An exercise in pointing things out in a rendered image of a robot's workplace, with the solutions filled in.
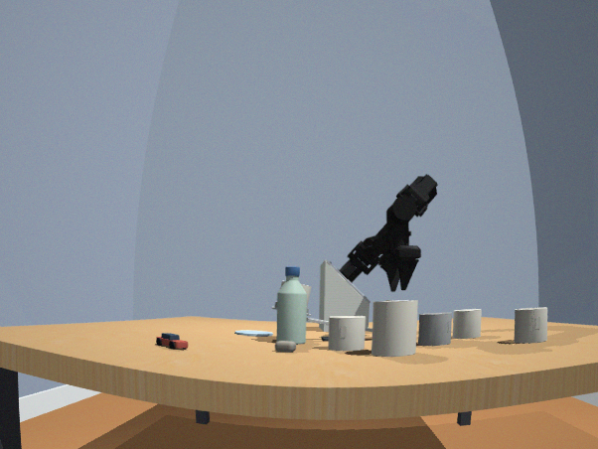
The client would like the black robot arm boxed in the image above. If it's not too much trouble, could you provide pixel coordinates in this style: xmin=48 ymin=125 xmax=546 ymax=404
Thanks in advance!
xmin=337 ymin=175 xmax=438 ymax=284

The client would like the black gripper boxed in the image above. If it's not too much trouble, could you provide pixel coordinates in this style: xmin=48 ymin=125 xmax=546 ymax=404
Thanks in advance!
xmin=378 ymin=226 xmax=421 ymax=292

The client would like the small red toy car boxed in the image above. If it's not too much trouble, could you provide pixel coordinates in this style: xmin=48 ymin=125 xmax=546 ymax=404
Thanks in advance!
xmin=156 ymin=333 xmax=189 ymax=350

